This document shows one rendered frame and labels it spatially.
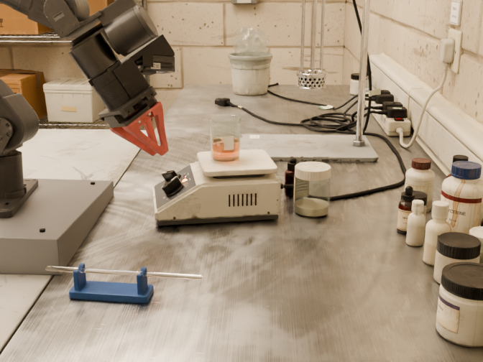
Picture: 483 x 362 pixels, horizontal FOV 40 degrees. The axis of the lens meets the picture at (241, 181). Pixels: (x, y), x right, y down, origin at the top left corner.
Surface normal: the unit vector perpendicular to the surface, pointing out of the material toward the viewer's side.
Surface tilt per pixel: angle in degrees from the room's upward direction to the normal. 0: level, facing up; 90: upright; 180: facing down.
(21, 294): 0
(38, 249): 90
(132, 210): 0
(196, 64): 90
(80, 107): 92
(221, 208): 90
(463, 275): 0
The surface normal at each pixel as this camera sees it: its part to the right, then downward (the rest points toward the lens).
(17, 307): 0.00, -0.95
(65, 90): -0.12, 0.30
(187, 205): 0.16, 0.30
